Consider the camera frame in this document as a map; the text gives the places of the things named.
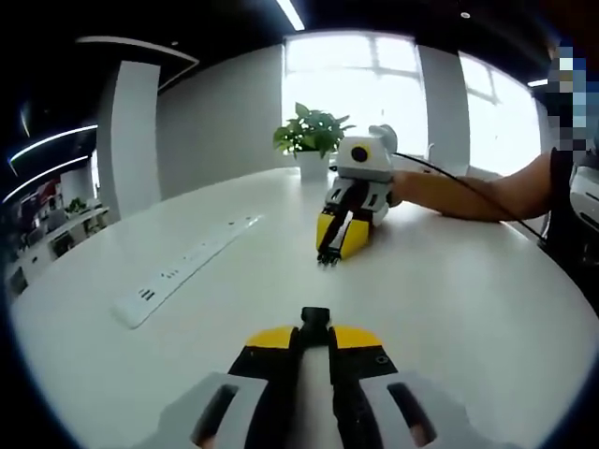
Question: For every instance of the white table power strip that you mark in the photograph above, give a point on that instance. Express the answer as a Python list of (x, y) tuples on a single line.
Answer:
[(187, 262)]

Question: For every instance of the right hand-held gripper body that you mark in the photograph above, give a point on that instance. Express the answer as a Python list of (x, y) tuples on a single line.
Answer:
[(369, 166)]

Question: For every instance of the large bright window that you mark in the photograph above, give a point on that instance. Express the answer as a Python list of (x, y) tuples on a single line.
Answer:
[(355, 84)]

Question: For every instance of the straight white ceiling light strip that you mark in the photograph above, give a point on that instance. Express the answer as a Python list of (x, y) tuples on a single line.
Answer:
[(292, 14)]

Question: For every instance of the white chest-worn device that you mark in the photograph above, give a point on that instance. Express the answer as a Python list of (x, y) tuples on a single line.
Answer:
[(585, 196)]

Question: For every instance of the person's right hand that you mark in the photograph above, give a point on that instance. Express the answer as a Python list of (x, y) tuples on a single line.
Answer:
[(412, 189)]

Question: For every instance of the small green desk plant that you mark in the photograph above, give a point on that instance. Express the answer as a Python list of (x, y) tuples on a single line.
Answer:
[(75, 205)]

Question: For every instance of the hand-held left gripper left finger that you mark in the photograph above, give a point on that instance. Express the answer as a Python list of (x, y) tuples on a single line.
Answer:
[(267, 374)]

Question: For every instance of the white office desk row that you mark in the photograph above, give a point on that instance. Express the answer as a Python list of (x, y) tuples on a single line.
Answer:
[(51, 238)]

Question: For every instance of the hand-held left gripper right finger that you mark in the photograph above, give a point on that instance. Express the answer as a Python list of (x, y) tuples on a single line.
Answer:
[(360, 374)]

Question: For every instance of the black plastic buckle socket part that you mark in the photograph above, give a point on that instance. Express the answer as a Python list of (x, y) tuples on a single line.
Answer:
[(316, 322)]

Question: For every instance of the curved white ceiling light strip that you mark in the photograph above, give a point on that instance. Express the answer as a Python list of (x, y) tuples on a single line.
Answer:
[(42, 175), (51, 138)]

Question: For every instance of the narrow bright window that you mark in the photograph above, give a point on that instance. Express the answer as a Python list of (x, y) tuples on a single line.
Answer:
[(501, 117)]

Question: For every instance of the green leafy plant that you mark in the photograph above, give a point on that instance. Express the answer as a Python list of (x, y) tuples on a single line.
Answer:
[(311, 128)]

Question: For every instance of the white plant pot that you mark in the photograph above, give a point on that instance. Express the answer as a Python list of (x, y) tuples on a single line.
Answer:
[(312, 166)]

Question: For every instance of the black plastic buckle pronged part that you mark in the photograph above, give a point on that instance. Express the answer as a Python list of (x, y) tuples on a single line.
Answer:
[(329, 261)]

